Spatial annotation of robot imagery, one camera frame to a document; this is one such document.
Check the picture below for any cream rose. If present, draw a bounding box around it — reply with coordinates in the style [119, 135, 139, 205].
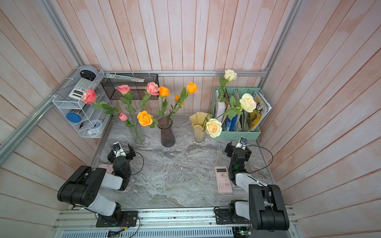
[217, 69, 237, 102]
[202, 114, 222, 138]
[223, 93, 257, 120]

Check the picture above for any pink rose bud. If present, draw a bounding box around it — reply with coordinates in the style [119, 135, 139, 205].
[119, 113, 135, 127]

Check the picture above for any orange rose large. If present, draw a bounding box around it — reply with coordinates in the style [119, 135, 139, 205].
[137, 111, 158, 128]

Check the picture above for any orange carnation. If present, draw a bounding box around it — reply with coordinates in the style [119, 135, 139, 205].
[168, 95, 185, 120]

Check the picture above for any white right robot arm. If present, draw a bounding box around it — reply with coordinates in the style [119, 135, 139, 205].
[225, 137, 290, 232]

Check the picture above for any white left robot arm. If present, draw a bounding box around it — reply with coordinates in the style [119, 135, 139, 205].
[57, 142, 136, 221]

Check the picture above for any pink heart-shaped box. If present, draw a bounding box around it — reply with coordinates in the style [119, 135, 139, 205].
[98, 164, 114, 174]

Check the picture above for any blue folder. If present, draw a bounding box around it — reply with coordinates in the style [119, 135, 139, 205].
[225, 115, 239, 131]

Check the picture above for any clear glass vase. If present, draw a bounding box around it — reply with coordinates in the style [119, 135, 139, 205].
[127, 123, 145, 144]

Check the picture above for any pink calculator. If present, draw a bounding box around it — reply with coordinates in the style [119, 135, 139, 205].
[214, 166, 233, 194]

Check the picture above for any white mug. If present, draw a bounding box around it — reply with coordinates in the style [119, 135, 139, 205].
[86, 120, 102, 136]

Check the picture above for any mint green file organizer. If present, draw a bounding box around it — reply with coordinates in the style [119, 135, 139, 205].
[216, 87, 264, 141]

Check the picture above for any white book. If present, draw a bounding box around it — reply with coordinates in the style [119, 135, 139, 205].
[214, 101, 226, 123]

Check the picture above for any yellow cover magazine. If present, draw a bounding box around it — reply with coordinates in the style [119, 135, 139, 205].
[246, 91, 272, 131]

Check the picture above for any dark purple glass vase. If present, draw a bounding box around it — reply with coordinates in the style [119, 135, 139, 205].
[158, 118, 176, 148]

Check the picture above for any yellow ruffled vase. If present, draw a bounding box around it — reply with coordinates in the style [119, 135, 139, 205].
[190, 112, 210, 145]

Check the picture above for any blue lidded jar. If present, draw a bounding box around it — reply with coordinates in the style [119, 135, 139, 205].
[65, 109, 82, 124]

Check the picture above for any white desk calculator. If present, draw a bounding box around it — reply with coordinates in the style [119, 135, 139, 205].
[68, 78, 96, 100]

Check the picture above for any round grey speaker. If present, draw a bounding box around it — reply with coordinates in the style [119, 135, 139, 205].
[80, 65, 98, 81]

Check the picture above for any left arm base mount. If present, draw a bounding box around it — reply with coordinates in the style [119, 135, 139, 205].
[96, 203, 138, 228]

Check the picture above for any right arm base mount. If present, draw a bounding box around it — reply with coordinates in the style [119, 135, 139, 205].
[213, 200, 258, 225]

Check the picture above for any white wire wall shelf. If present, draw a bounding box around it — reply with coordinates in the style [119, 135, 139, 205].
[53, 67, 116, 138]

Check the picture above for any black mesh wall basket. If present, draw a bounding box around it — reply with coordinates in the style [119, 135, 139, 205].
[101, 73, 160, 100]

